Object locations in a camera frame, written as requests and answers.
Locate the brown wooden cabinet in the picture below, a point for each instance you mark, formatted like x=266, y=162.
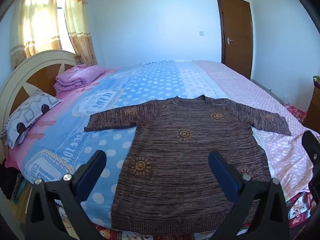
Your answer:
x=313, y=105

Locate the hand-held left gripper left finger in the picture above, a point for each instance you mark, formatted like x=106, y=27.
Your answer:
x=90, y=177

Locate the blue polka dot blanket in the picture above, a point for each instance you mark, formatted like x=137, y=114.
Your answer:
x=112, y=140

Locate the brown wooden door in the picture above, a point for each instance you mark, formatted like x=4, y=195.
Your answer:
x=235, y=17

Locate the cream and wood headboard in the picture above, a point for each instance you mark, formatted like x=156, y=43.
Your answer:
x=27, y=65

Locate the brown knit sweater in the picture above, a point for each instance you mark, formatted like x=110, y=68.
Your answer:
x=175, y=160

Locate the patterned white pillow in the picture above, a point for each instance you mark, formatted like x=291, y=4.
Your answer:
x=30, y=115

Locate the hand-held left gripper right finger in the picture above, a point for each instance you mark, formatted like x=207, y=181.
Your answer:
x=222, y=175

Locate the folded pink quilt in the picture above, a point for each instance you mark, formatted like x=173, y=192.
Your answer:
x=77, y=77

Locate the red patterned cloth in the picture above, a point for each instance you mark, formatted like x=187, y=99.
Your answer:
x=296, y=112

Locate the dark clutter beside bed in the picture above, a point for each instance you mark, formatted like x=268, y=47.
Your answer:
x=10, y=182

